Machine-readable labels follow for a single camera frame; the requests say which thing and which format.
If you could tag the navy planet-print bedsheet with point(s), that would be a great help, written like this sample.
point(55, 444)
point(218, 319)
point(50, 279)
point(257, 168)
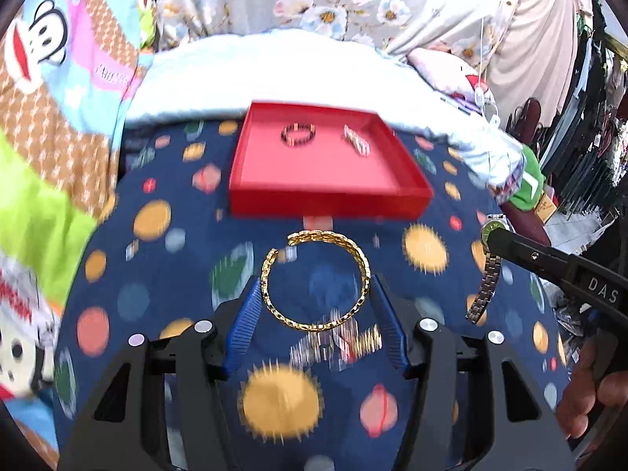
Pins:
point(169, 252)

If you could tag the light blue quilt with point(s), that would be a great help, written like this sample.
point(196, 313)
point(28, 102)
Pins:
point(222, 75)

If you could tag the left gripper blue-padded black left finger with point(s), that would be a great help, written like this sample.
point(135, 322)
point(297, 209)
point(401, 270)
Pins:
point(122, 424)

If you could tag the beige hanging cloth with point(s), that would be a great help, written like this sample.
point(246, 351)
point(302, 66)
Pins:
point(536, 58)

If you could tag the colourful monkey cartoon blanket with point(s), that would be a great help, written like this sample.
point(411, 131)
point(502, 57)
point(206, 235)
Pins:
point(69, 70)

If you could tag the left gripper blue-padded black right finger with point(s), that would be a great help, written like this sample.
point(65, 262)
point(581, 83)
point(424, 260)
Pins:
point(510, 425)

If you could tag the green garment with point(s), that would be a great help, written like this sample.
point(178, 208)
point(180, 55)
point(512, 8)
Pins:
point(532, 181)

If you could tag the person's right hand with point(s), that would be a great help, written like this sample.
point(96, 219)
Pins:
point(581, 394)

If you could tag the red shallow tray box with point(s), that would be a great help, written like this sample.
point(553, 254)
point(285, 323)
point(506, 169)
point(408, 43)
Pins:
point(294, 160)

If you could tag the silver jewelry pile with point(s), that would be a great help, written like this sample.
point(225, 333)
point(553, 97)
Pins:
point(336, 348)

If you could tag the silver link wristwatch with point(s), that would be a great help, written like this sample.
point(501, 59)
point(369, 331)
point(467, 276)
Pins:
point(491, 269)

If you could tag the pink plush toy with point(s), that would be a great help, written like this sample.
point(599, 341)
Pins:
point(455, 79)

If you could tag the gold link wristwatch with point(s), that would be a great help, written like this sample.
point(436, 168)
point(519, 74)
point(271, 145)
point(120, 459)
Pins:
point(366, 342)

